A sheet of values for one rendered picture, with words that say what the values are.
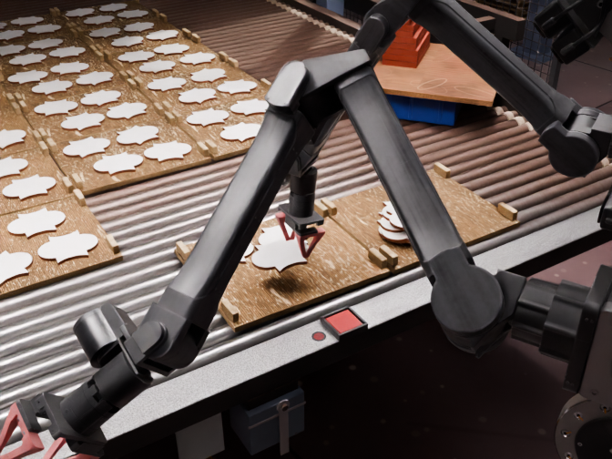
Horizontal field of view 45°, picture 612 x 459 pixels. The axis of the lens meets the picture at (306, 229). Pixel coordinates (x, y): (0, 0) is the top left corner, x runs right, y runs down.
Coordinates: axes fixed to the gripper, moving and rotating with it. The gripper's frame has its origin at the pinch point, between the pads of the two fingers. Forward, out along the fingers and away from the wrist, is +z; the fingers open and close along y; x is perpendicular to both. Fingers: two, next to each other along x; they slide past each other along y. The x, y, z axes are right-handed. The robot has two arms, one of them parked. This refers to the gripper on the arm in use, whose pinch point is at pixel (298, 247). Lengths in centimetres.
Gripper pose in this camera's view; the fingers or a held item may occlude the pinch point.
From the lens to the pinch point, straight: 167.9
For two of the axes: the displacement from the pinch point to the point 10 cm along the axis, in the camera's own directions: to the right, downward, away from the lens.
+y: -5.0, -4.5, 7.4
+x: -8.6, 1.8, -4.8
